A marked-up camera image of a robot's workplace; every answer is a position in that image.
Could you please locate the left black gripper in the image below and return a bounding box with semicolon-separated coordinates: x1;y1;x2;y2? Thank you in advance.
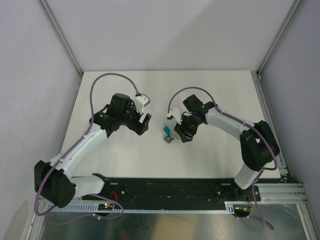
118;99;151;135

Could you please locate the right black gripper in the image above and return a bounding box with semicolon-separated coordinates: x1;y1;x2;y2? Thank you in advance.
174;114;202;143

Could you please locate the teal pill box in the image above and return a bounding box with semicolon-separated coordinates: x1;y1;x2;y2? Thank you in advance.
163;126;176;139

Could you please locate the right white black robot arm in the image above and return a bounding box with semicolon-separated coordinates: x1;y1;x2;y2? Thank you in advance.
167;94;280;201

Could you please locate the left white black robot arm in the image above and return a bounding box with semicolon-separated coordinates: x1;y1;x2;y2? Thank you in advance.
34;93;151;208

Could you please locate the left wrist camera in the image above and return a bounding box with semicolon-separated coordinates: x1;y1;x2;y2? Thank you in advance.
133;94;151;114

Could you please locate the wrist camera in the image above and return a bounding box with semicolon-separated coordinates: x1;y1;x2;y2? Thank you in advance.
166;107;182;125
133;94;151;114

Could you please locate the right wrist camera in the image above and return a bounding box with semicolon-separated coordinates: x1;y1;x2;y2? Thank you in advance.
166;107;182;125

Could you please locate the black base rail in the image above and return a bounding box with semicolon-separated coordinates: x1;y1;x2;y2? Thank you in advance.
82;176;261;211

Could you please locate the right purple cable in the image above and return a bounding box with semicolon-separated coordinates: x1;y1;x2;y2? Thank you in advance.
166;86;280;172

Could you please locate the purple cable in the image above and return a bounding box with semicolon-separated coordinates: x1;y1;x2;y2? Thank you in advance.
33;72;142;217
166;86;280;172

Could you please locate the grey slotted cable duct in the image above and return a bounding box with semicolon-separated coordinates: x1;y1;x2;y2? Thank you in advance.
51;201;243;214

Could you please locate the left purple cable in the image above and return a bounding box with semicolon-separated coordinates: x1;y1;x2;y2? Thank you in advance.
33;72;142;217

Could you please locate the shiny metal base plate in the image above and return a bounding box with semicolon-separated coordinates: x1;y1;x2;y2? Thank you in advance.
39;205;307;240

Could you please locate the left aluminium frame post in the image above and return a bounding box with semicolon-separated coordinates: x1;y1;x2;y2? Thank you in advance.
37;0;84;78

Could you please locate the aluminium frame post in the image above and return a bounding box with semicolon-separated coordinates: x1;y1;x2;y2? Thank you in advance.
255;0;305;76
37;0;84;78

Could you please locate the right aluminium frame post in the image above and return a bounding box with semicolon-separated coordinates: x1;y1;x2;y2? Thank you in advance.
255;0;305;76

